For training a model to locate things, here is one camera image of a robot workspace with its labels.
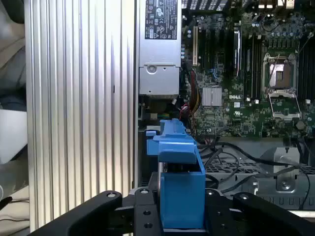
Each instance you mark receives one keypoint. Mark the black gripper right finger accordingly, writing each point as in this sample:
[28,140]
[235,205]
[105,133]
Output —
[261,214]

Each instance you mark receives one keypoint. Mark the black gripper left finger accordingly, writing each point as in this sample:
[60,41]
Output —
[144,216]

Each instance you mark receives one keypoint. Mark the blue disk carrier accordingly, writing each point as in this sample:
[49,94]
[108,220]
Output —
[182,196]

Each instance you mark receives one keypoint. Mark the perforated metal disk bay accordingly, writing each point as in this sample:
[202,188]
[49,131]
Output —
[246,169]

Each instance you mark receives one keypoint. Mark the black RAM slot bank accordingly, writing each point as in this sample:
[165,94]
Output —
[253,71]
[307,71]

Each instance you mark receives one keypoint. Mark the white expansion slot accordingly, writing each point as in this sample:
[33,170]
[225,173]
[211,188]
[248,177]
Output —
[195,46]

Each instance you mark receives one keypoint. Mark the open grey PC case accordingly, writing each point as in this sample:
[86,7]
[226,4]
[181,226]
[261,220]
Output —
[270,191]

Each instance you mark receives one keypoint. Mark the round coin cell battery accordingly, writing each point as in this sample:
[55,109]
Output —
[300,125]

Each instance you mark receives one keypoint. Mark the green Dell motherboard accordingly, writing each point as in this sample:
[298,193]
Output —
[221,115]

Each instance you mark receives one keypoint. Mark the silver finned chipset heatsink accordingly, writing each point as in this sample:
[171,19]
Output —
[212,96]

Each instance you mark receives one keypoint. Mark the CPU socket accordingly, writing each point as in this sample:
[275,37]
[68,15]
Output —
[280,76]

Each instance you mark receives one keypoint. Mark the thin metal locking lever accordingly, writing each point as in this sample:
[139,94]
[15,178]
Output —
[274,67]
[305,44]

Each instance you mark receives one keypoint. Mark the white box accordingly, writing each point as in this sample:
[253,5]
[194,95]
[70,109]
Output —
[12,137]

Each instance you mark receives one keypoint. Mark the silver power supply unit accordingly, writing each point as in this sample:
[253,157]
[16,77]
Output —
[158,54]

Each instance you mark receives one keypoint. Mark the metal socket cover frame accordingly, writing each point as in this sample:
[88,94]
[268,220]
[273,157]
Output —
[286,116]

